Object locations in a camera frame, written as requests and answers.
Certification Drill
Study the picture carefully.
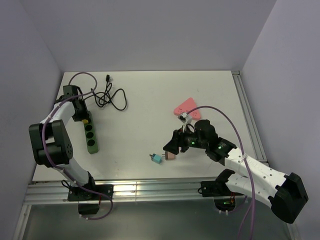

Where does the aluminium rail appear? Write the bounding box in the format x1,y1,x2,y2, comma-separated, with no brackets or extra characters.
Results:
231,71,269,165
22,177,215,206

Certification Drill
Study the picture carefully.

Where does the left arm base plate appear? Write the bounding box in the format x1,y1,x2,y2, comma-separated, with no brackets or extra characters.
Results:
67,184,114,202

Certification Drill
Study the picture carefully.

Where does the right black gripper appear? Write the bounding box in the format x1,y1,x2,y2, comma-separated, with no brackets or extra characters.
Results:
163,124,208,155

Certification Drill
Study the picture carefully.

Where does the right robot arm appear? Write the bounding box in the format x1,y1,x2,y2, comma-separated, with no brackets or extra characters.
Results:
163,119,309,224

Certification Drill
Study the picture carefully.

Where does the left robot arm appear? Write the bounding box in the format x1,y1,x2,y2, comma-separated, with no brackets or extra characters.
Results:
28,85,98,200

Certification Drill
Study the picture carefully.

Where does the pink plug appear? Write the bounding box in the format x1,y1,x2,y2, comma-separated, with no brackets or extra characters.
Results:
162,151,176,161

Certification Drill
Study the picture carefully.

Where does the green power strip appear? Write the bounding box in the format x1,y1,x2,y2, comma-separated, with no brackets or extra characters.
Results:
83,111,99,155

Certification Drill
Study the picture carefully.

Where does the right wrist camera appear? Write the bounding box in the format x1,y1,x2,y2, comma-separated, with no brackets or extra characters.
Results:
177,112,193,132

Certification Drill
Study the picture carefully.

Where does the aluminium front rail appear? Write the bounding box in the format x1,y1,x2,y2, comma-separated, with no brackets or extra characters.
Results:
22,177,215,206

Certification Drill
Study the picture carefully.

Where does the black power cord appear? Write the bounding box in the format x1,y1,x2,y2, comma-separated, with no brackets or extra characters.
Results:
90,74,128,112

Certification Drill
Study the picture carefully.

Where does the yellow plug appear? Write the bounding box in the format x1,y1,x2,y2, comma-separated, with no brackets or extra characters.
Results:
82,119,90,125

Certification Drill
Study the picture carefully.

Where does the pink triangular power strip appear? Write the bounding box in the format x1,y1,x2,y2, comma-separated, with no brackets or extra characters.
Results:
173,97,202,121

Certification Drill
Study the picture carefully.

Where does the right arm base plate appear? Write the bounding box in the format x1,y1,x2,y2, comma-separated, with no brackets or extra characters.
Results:
197,180,232,198

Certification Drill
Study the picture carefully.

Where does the aluminium right rail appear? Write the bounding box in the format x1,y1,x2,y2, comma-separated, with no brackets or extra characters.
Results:
231,71,269,165

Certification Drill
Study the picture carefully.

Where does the blue plug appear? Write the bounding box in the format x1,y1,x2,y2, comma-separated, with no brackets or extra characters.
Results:
149,153,162,164

